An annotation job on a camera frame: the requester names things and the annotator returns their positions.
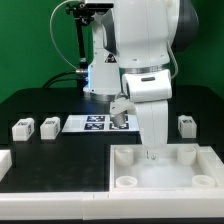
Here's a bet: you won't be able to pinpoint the white U-shaped obstacle fence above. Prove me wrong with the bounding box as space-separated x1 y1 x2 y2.
0 145 224 222

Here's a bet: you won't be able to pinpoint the white marker sheet with tags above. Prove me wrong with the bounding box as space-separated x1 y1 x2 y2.
62 115 139 133

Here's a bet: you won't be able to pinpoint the grey cable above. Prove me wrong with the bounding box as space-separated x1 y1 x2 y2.
49 0 81 71

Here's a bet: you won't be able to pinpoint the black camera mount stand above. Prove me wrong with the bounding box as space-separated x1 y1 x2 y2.
66 0 119 95

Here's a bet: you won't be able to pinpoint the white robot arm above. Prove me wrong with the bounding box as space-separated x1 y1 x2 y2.
83 0 199 160

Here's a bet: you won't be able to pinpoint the black cables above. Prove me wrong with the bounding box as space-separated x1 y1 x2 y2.
41 69 88 90

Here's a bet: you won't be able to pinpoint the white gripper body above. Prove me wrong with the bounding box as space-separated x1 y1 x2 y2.
122 70 172 150

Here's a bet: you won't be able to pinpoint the white square table top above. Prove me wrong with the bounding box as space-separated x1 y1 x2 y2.
109 144 224 191

